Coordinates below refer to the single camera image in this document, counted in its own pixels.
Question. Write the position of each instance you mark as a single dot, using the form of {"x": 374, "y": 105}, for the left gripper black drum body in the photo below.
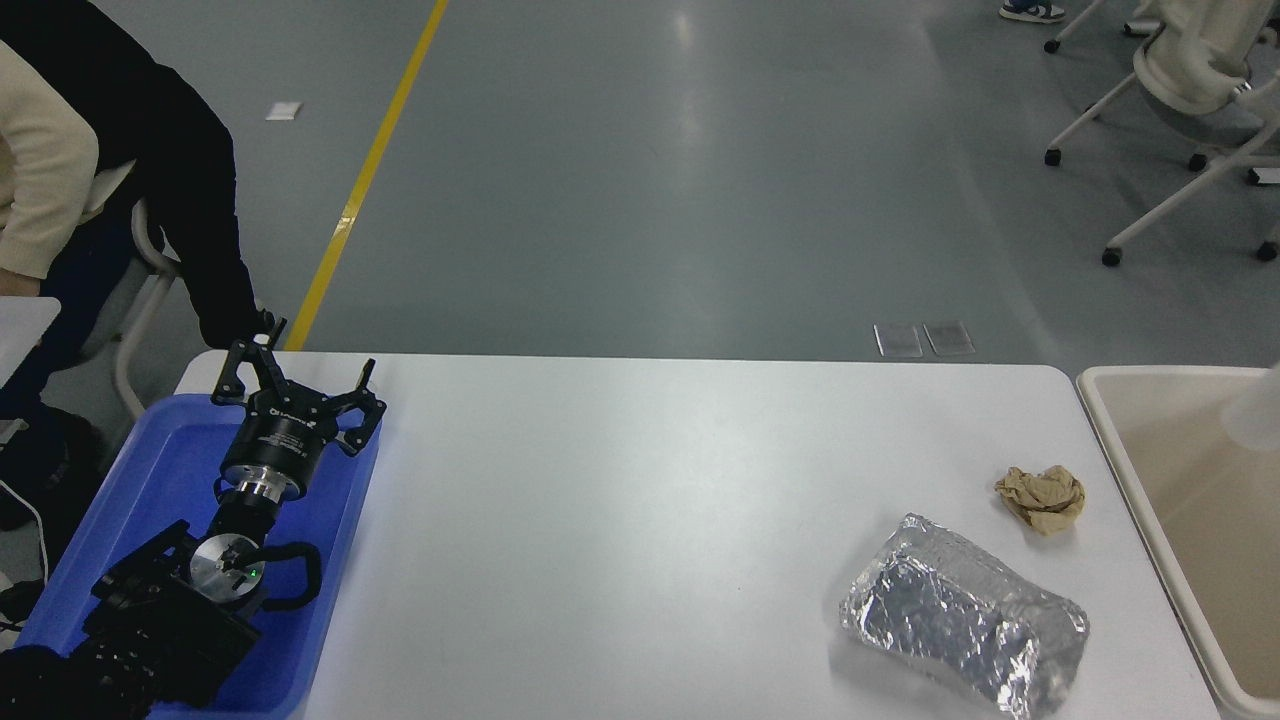
{"x": 275, "y": 440}

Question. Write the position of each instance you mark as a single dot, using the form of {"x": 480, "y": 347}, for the white paper cup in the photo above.
{"x": 1260, "y": 415}

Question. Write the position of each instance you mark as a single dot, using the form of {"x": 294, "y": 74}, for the person's left forearm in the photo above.
{"x": 50, "y": 200}

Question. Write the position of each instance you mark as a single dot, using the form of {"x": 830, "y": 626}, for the blue plastic tray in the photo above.
{"x": 160, "y": 470}

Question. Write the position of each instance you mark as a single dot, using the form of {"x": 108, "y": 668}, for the grey rolling chair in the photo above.
{"x": 150, "y": 270}

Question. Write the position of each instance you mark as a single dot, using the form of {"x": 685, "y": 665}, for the white side table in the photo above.
{"x": 25, "y": 330}

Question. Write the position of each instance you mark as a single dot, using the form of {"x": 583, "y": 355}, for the black jacket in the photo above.
{"x": 190, "y": 150}

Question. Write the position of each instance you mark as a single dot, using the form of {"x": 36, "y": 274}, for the person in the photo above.
{"x": 40, "y": 160}

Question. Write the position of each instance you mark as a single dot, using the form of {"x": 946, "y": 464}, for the black power adapter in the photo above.
{"x": 20, "y": 600}

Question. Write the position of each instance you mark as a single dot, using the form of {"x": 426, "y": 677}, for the grey floor plate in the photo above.
{"x": 898, "y": 340}
{"x": 948, "y": 338}

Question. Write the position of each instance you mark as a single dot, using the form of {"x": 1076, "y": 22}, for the crumpled silver foil tray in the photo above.
{"x": 960, "y": 620}

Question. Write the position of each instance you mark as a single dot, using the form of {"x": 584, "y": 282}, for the crumpled tan paper ball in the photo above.
{"x": 1042, "y": 497}

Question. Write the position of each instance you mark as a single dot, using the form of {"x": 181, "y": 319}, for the white sneaker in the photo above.
{"x": 1032, "y": 11}

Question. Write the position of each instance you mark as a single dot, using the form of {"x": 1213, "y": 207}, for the white office chair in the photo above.
{"x": 1195, "y": 70}
{"x": 1068, "y": 25}

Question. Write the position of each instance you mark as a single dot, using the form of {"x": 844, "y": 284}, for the large pale bin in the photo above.
{"x": 1190, "y": 500}

